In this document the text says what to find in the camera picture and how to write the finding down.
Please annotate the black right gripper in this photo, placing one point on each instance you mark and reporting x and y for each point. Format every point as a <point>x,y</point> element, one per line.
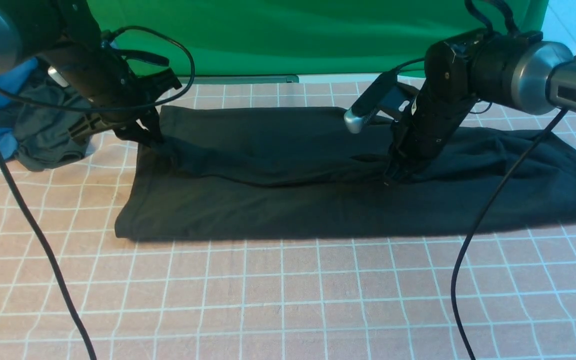
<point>421,134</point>

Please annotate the gray right robot arm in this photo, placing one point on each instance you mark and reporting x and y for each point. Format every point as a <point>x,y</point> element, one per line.
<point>521,72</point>

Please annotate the pink grid-pattern tablecloth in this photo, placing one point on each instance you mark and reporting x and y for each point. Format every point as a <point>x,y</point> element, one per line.
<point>280,299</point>

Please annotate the dark gray long-sleeve top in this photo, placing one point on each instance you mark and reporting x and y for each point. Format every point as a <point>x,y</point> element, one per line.
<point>297,173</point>

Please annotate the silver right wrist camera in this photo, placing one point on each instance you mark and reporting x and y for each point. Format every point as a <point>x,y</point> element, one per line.
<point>383,94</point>

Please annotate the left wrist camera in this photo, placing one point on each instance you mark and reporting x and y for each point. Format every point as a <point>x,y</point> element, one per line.
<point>56,76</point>

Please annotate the gray backdrop base bar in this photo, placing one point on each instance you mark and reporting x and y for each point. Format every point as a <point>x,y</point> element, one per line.
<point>247,79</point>

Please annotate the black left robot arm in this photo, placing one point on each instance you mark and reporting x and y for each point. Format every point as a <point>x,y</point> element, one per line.
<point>29,27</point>

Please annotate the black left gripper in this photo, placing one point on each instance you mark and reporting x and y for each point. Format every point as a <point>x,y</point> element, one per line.
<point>110,86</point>

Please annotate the green backdrop cloth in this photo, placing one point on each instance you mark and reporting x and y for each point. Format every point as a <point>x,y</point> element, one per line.
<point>293,37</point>

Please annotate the dark gray crumpled garment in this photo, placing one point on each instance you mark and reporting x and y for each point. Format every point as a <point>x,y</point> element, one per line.
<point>41,133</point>

